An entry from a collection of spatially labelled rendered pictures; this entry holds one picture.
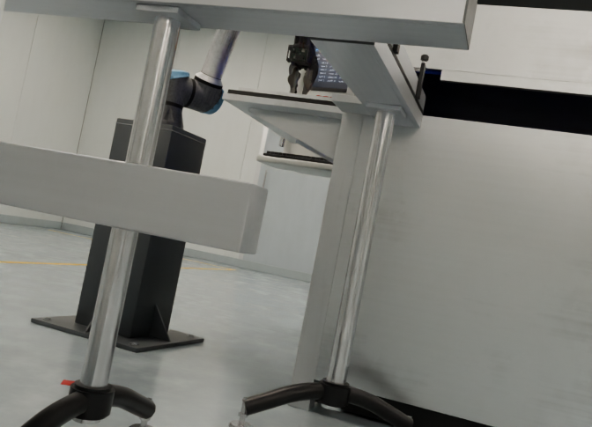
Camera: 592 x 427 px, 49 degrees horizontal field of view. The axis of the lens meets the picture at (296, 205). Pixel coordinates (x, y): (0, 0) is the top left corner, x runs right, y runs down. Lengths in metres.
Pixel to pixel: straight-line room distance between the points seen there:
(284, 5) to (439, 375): 1.10
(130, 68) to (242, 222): 8.13
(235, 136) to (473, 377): 6.67
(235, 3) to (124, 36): 8.23
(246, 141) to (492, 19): 6.40
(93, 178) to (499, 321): 1.10
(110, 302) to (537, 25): 1.33
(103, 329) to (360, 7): 0.72
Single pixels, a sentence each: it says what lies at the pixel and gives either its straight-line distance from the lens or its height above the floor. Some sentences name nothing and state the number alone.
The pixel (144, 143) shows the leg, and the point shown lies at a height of 0.59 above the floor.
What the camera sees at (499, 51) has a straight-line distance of 1.91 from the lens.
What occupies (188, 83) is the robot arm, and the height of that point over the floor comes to 0.98.
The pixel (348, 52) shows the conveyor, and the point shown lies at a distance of 1.28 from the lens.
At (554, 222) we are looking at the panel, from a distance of 1.82.
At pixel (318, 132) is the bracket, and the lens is 2.03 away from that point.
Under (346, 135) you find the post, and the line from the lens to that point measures 1.90.
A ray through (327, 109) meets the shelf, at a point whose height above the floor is 0.87.
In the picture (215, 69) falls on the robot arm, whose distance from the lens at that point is 2.58.
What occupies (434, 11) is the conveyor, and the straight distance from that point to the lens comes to 1.07.
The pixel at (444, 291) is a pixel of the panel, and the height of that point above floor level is 0.41.
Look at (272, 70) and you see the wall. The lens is 8.25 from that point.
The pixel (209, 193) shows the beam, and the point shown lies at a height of 0.52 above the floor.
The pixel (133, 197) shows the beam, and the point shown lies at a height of 0.49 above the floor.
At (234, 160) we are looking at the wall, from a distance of 8.15.
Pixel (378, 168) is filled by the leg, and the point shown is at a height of 0.68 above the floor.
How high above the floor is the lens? 0.47
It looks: 3 degrees up
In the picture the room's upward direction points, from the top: 11 degrees clockwise
